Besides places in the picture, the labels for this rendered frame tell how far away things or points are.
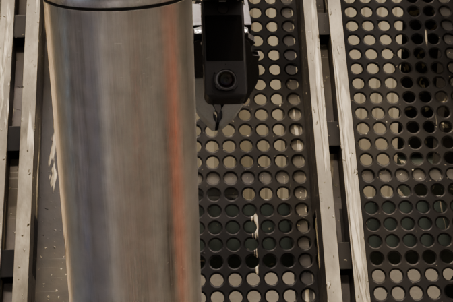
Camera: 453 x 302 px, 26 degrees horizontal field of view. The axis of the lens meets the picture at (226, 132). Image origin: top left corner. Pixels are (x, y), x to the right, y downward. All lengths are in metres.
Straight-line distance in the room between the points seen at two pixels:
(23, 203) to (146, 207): 0.82
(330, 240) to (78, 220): 0.82
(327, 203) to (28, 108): 0.45
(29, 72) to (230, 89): 0.51
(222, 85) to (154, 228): 0.47
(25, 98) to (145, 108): 0.91
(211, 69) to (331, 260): 0.43
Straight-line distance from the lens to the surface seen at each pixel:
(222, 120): 1.16
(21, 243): 1.37
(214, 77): 1.03
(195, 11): 1.12
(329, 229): 1.38
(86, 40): 0.54
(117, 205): 0.57
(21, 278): 1.36
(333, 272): 1.36
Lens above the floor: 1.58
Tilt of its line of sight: 13 degrees down
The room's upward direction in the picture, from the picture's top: straight up
